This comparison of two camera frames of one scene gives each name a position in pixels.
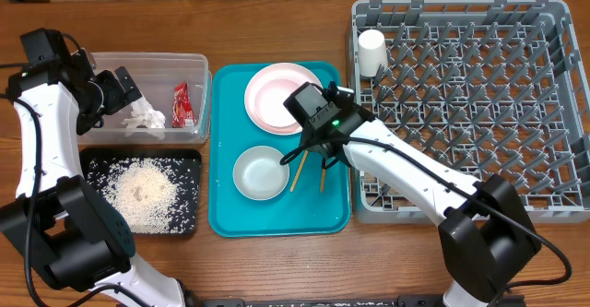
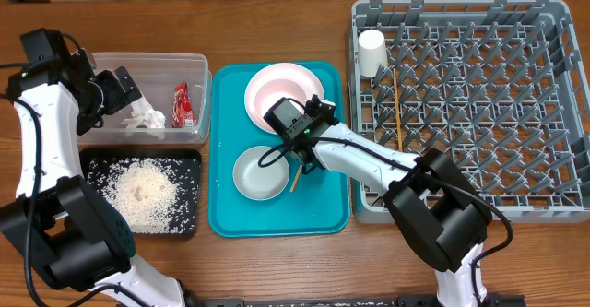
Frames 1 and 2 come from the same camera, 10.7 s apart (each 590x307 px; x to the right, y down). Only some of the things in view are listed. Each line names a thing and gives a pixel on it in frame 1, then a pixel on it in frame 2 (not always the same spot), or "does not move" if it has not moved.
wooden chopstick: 323,183 -> 397,112
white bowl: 258,173 does not move
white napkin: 153,121 does not move
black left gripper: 118,97 does not move
